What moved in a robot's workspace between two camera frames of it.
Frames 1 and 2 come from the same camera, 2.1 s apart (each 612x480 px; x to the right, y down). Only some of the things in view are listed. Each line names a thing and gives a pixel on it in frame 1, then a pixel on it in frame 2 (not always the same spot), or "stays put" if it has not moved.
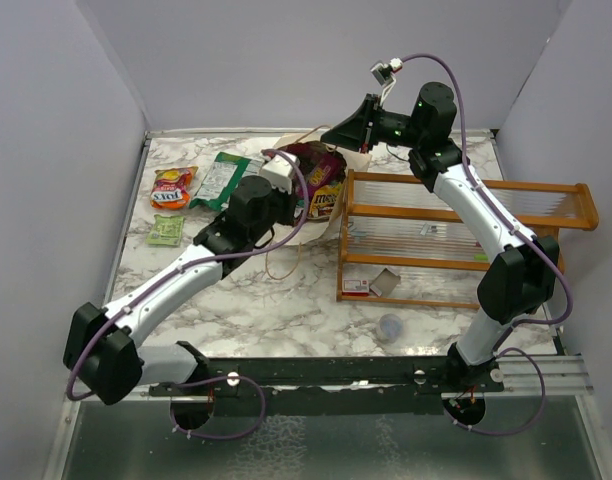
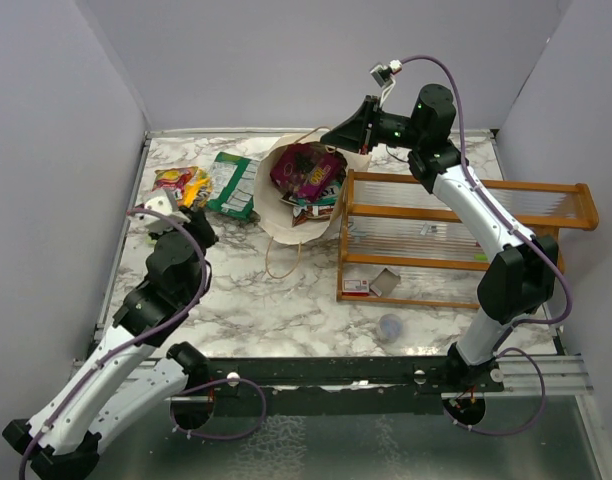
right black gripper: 355,132 stays put
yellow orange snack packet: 323,200 → 199,189
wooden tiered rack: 402,243 stays put
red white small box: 356,287 stays put
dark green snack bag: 225,171 stays put
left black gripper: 290,203 → 200,224
